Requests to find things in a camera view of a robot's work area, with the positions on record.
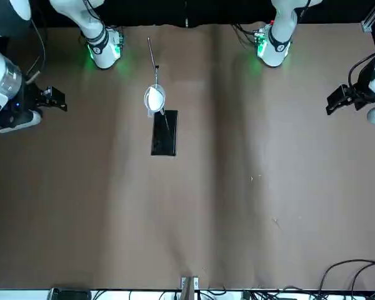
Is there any clear funnel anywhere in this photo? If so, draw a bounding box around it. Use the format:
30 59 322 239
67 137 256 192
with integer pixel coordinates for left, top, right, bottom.
143 84 168 119

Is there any black desk cable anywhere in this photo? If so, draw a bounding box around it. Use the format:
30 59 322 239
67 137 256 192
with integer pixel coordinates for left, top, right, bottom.
90 258 375 300

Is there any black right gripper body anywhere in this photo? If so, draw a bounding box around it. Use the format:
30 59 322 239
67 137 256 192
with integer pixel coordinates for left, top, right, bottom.
17 81 46 113

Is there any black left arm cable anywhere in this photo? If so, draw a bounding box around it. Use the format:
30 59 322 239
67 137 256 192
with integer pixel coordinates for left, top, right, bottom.
232 0 313 48

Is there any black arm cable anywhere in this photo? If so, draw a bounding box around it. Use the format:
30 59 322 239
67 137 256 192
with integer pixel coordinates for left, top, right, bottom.
26 0 113 78
232 0 313 48

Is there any aluminium table edge rail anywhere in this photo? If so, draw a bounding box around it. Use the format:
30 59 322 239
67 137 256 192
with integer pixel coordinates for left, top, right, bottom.
361 0 375 32

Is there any metal ring stand black base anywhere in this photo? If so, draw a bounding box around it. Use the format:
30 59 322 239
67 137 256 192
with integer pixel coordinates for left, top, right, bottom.
146 36 179 156

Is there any aluminium post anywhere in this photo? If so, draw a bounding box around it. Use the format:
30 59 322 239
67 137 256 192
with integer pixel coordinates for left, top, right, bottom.
180 276 199 300

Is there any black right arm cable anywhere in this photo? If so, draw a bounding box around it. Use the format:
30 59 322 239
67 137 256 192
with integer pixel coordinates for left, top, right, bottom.
26 0 113 78

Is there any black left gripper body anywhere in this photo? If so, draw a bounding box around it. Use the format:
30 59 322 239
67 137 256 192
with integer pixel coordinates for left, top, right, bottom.
349 84 375 111

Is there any white filter paper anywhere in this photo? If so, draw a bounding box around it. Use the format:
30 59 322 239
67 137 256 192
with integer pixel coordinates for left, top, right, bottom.
146 88 165 111

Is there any black desktop device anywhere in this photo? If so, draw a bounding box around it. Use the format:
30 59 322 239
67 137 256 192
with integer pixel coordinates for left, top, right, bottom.
48 286 93 300

